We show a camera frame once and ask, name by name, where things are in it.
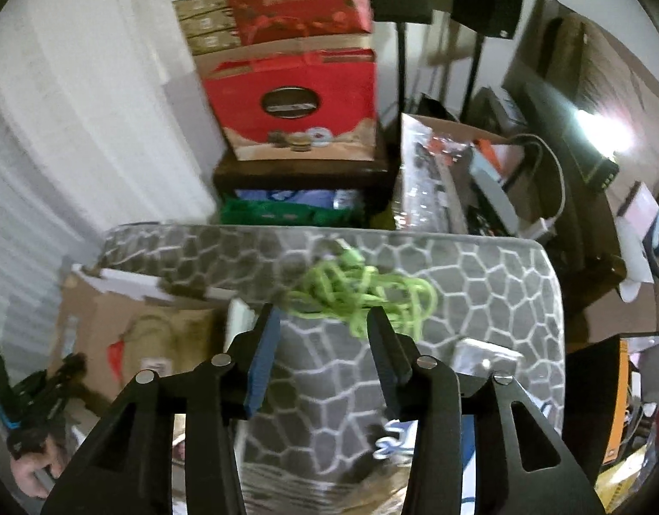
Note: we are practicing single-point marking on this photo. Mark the cardboard box of clutter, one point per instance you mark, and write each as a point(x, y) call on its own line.
point(512, 171)

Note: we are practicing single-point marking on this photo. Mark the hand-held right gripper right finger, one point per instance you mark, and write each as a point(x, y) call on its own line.
point(386, 365)

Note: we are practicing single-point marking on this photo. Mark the black flat screen television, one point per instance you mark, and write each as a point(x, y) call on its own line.
point(555, 107)

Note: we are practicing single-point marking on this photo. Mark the dark wooden cabinet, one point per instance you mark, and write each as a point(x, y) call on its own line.
point(587, 257)

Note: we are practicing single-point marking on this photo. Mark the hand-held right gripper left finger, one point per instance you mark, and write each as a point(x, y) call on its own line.
point(261, 365)

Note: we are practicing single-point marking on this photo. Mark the red gift bag oval label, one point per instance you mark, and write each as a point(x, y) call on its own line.
point(243, 102)

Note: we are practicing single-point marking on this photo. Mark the white curtain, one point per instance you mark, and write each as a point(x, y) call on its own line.
point(83, 118)

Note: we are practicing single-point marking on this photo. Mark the brown cardboard box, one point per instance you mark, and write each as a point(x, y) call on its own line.
point(147, 332)

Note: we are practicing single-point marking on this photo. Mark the green bag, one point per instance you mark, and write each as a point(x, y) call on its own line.
point(265, 215)

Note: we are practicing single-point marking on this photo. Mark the grey pebble-pattern mat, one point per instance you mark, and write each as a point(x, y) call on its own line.
point(469, 289)

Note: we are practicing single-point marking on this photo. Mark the yellow bag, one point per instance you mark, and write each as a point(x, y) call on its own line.
point(624, 483)

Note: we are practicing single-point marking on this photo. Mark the grey flat box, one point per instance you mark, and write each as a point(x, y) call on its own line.
point(496, 198)

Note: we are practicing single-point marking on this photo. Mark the white paper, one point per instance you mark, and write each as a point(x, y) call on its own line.
point(638, 236)

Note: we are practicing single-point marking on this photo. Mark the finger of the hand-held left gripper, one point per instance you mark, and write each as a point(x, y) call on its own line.
point(72, 370)

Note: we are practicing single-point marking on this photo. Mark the red gift box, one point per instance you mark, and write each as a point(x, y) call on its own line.
point(292, 0)

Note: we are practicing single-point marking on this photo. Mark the clear plastic packet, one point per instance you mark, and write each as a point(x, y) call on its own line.
point(485, 357)

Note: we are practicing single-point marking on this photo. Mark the gold-brown flat box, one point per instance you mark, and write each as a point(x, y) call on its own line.
point(211, 42)
point(206, 22)
point(201, 4)

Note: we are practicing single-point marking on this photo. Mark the orange box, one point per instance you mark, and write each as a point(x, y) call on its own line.
point(619, 397)

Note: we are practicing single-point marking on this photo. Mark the person's left hand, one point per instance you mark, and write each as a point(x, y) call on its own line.
point(32, 480)

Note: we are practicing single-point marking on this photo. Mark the white charger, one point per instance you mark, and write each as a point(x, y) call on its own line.
point(541, 228)

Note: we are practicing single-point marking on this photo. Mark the clear plastic bag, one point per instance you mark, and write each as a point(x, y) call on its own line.
point(420, 182)

